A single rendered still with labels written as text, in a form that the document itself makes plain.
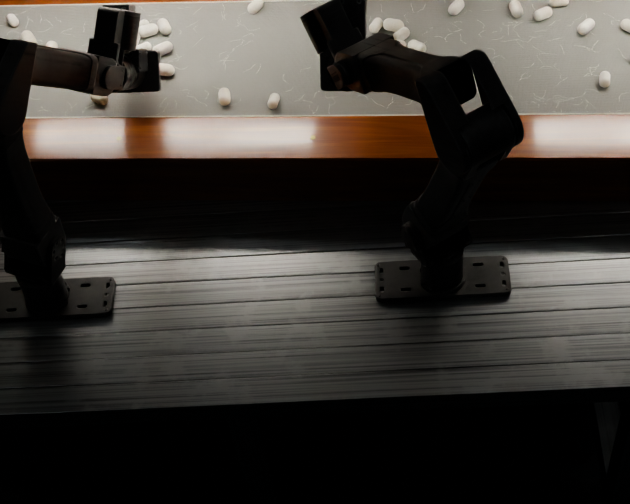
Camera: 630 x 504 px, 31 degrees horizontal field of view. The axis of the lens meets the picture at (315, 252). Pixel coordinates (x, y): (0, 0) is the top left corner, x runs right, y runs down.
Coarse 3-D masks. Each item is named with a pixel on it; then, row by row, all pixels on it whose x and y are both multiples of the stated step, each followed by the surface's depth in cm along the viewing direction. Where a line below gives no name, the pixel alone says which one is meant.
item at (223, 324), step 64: (0, 256) 180; (128, 256) 177; (192, 256) 176; (256, 256) 175; (320, 256) 174; (384, 256) 173; (512, 256) 170; (576, 256) 169; (64, 320) 170; (128, 320) 169; (192, 320) 168; (256, 320) 167; (320, 320) 166; (384, 320) 165; (448, 320) 164; (512, 320) 163; (576, 320) 162; (0, 384) 164; (64, 384) 163; (128, 384) 162; (192, 384) 161; (256, 384) 160; (320, 384) 159; (384, 384) 158; (448, 384) 157; (512, 384) 156; (576, 384) 155
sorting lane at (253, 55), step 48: (288, 0) 203; (384, 0) 200; (432, 0) 199; (480, 0) 198; (528, 0) 197; (576, 0) 196; (624, 0) 195; (192, 48) 197; (240, 48) 196; (288, 48) 195; (432, 48) 191; (480, 48) 190; (528, 48) 189; (576, 48) 188; (624, 48) 187; (48, 96) 192; (144, 96) 190; (192, 96) 189; (240, 96) 188; (288, 96) 187; (336, 96) 186; (384, 96) 185; (528, 96) 182; (576, 96) 181; (624, 96) 180
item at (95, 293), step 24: (0, 288) 174; (24, 288) 166; (48, 288) 166; (72, 288) 173; (96, 288) 173; (0, 312) 171; (24, 312) 171; (48, 312) 169; (72, 312) 170; (96, 312) 170
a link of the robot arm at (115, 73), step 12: (108, 12) 169; (120, 12) 169; (132, 12) 171; (96, 24) 170; (108, 24) 169; (120, 24) 170; (132, 24) 171; (96, 36) 170; (108, 36) 169; (120, 36) 170; (132, 36) 172; (96, 48) 170; (108, 48) 169; (120, 48) 171; (132, 48) 172; (108, 72) 165; (120, 72) 169; (108, 84) 166; (120, 84) 170
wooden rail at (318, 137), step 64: (64, 128) 183; (128, 128) 182; (192, 128) 181; (256, 128) 179; (320, 128) 178; (384, 128) 177; (576, 128) 173; (64, 192) 185; (128, 192) 184; (192, 192) 182; (256, 192) 181; (320, 192) 180; (384, 192) 178; (512, 192) 176; (576, 192) 175
